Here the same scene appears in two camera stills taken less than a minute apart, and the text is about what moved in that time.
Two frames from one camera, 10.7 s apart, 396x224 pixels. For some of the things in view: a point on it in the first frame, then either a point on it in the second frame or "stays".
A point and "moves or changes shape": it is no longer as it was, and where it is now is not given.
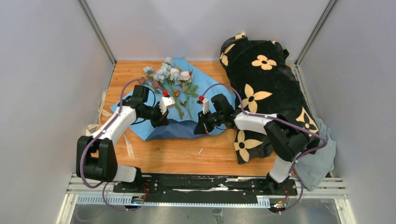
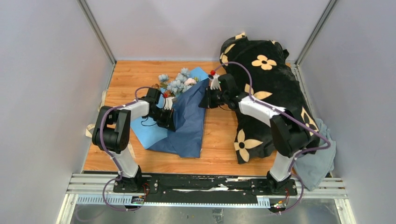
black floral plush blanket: [264, 81] stays
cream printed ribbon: [102, 112] stays
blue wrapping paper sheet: [193, 92] moves or changes shape
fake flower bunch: [164, 77] moves or changes shape
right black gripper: [203, 127] to [207, 101]
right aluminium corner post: [296, 65] stays
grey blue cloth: [314, 168] stays
